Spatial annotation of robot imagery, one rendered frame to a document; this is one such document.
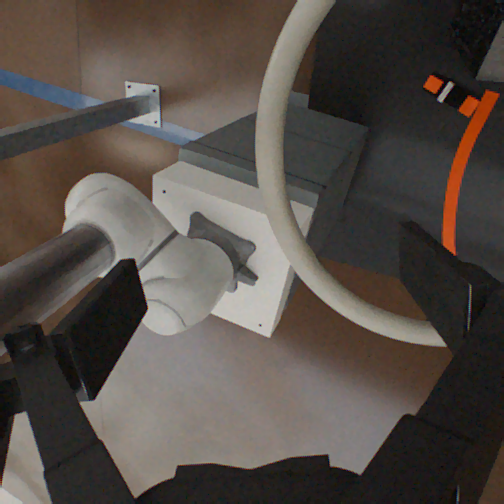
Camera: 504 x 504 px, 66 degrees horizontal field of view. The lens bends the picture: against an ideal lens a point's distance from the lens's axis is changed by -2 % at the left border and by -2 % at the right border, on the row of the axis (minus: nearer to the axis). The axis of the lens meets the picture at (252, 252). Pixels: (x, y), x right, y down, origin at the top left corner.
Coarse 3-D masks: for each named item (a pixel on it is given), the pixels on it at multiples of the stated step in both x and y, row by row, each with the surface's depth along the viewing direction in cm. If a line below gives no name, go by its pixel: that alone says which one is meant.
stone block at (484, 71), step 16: (464, 0) 78; (480, 0) 74; (496, 0) 71; (464, 16) 81; (480, 16) 76; (496, 16) 73; (448, 32) 94; (464, 32) 83; (480, 32) 79; (496, 32) 75; (464, 48) 86; (480, 48) 81; (496, 48) 78; (480, 64) 83; (496, 64) 82; (496, 80) 86
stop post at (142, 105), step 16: (128, 96) 196; (144, 96) 192; (80, 112) 159; (96, 112) 163; (112, 112) 171; (128, 112) 181; (144, 112) 192; (160, 112) 194; (16, 128) 135; (32, 128) 137; (48, 128) 143; (64, 128) 150; (80, 128) 157; (96, 128) 165; (0, 144) 127; (16, 144) 133; (32, 144) 139; (48, 144) 145; (0, 160) 129
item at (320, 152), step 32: (224, 128) 123; (288, 128) 135; (320, 128) 143; (352, 128) 151; (192, 160) 105; (224, 160) 102; (288, 160) 110; (320, 160) 115; (352, 160) 141; (288, 192) 98; (320, 192) 97; (320, 224) 121
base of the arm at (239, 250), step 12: (192, 216) 97; (204, 216) 97; (192, 228) 98; (204, 228) 97; (216, 228) 96; (216, 240) 94; (228, 240) 96; (240, 240) 96; (228, 252) 94; (240, 252) 96; (252, 252) 96; (240, 264) 98; (240, 276) 99; (252, 276) 99; (228, 288) 105
